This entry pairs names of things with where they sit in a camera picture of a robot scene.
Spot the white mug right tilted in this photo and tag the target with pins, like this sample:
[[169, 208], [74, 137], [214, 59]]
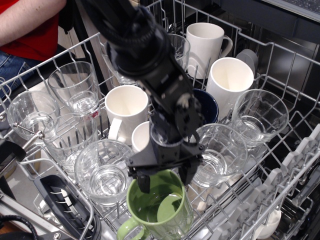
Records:
[[228, 78]]

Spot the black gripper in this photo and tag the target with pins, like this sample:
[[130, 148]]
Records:
[[176, 116]]

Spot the white mug front centre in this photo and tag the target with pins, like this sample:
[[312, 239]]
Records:
[[140, 137]]

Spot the clear glass front left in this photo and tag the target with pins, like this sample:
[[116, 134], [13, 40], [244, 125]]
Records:
[[101, 171]]

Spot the clear glass far right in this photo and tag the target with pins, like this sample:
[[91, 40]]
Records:
[[258, 116]]

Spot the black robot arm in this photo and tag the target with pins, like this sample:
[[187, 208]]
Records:
[[140, 49]]

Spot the clear glass back centre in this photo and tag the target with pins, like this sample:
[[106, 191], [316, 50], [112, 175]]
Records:
[[181, 49]]

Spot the clear glass left lower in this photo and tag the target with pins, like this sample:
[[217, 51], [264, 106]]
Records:
[[66, 136]]

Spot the green ceramic mug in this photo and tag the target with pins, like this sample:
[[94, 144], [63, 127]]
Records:
[[165, 213]]

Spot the grey wire dishwasher rack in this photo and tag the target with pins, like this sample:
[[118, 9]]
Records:
[[296, 193]]

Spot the grey rack roller wheel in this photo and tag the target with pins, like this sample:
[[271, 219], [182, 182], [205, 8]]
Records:
[[249, 57]]

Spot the dark blue mug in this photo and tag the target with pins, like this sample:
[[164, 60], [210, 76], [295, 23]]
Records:
[[209, 106]]

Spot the grey plastic tine holder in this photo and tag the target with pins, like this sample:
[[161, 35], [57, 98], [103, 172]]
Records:
[[270, 185]]

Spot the white mug centre left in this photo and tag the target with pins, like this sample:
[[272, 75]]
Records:
[[126, 107]]

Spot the person forearm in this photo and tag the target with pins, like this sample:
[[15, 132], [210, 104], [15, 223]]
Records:
[[26, 15]]

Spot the white bowl lower rack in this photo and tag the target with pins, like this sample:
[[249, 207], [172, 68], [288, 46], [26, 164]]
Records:
[[264, 231]]

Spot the clear glass far left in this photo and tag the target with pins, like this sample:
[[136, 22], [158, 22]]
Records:
[[32, 111]]

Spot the blue jeans leg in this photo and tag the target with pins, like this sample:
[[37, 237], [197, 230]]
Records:
[[11, 66]]

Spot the white mug back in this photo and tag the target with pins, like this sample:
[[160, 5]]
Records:
[[208, 43]]

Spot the red shirt torso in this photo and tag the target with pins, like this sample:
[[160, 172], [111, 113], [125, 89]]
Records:
[[40, 44]]

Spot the clear glass front right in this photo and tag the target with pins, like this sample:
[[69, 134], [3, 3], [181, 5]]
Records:
[[225, 154]]

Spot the clear glass back left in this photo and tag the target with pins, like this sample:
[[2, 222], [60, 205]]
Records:
[[122, 80]]

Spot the clear tall glass left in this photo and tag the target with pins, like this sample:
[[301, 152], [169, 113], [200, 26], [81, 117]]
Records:
[[75, 84]]

